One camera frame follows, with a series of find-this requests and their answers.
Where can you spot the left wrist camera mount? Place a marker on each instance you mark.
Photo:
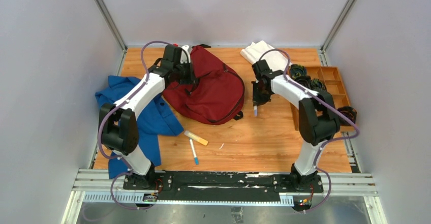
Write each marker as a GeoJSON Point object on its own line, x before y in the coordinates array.
{"type": "Point", "coordinates": [185, 54]}

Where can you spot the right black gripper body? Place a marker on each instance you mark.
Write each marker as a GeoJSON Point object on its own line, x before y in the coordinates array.
{"type": "Point", "coordinates": [265, 92]}

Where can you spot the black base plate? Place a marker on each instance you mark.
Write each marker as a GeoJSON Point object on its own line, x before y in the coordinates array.
{"type": "Point", "coordinates": [224, 186]}

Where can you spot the red backpack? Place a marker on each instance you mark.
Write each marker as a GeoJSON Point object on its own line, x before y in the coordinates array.
{"type": "Point", "coordinates": [216, 98]}

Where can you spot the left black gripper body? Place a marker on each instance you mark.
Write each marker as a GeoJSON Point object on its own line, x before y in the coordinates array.
{"type": "Point", "coordinates": [188, 73]}

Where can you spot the white cloth bag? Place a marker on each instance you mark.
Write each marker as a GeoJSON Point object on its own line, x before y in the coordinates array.
{"type": "Point", "coordinates": [275, 59]}

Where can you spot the blue capped marker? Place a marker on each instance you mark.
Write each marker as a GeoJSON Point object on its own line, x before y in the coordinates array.
{"type": "Point", "coordinates": [194, 151]}

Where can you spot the blue shirt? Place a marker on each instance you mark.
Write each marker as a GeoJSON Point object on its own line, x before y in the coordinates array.
{"type": "Point", "coordinates": [156, 119]}

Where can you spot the orange compartment tray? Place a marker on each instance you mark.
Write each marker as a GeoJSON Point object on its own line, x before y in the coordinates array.
{"type": "Point", "coordinates": [334, 83]}

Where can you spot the orange highlighter marker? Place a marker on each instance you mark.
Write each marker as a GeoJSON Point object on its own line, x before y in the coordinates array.
{"type": "Point", "coordinates": [196, 138]}

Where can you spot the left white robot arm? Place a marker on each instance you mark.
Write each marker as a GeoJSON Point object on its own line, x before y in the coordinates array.
{"type": "Point", "coordinates": [118, 127]}

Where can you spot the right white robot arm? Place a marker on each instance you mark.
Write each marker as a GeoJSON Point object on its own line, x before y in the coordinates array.
{"type": "Point", "coordinates": [317, 120]}

